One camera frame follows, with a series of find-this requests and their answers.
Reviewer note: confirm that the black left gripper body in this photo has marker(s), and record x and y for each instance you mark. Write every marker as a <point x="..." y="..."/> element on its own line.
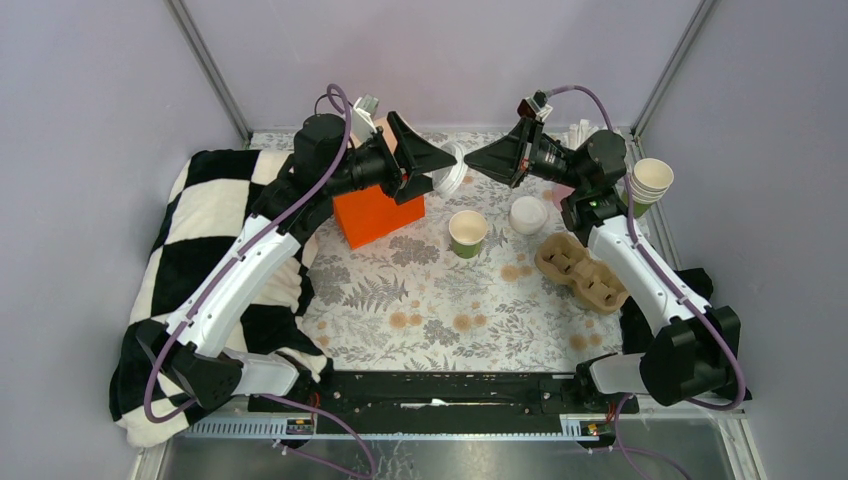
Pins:
<point x="376" y="165"/>

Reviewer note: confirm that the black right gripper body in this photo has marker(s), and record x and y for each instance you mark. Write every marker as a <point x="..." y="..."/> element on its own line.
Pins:
<point x="550" y="161"/>

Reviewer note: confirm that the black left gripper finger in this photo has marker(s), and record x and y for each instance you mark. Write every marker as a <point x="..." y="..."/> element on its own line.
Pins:
<point x="415" y="187"/>
<point x="415" y="153"/>

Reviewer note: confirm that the clear white plastic cup lid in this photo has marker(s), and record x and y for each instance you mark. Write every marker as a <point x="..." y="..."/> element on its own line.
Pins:
<point x="447" y="180"/>

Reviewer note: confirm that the green paper coffee cup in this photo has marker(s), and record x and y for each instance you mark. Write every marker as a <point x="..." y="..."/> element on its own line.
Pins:
<point x="467" y="230"/>

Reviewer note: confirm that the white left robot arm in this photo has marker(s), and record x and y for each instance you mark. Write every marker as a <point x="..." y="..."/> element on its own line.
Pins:
<point x="189" y="348"/>

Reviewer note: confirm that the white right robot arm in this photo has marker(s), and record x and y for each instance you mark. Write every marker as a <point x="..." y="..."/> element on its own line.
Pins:
<point x="598" y="217"/>

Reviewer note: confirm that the bundle of white wrapped straws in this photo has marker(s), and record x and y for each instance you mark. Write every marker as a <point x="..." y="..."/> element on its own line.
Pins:
<point x="579" y="132"/>

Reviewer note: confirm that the orange paper gift bag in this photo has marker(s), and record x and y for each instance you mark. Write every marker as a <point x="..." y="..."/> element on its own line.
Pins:
<point x="367" y="215"/>

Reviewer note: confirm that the stack of white plastic lids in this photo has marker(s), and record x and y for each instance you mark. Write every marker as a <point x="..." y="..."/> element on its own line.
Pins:
<point x="527" y="215"/>

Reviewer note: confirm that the brown cardboard cup carrier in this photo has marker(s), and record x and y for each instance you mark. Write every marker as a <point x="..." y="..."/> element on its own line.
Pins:
<point x="563" y="260"/>

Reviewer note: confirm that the stack of green paper cups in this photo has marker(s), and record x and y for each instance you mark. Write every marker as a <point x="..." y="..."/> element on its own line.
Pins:
<point x="646" y="184"/>

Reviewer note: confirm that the floral patterned table mat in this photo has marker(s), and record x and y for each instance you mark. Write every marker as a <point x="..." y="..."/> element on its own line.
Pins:
<point x="407" y="302"/>

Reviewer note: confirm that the black white checkered blanket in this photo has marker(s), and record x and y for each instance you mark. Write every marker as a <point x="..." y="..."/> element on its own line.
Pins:
<point x="206" y="209"/>

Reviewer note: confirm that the black t-shirt with logo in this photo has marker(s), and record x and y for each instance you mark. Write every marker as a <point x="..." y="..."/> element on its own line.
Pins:
<point x="686" y="347"/>

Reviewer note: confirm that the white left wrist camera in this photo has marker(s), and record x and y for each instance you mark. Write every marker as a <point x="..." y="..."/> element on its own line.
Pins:
<point x="363" y="126"/>

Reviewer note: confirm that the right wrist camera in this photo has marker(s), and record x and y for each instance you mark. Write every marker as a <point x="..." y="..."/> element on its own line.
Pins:
<point x="535" y="106"/>

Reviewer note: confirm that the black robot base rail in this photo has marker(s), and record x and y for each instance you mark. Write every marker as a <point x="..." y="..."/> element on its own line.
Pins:
<point x="454" y="404"/>

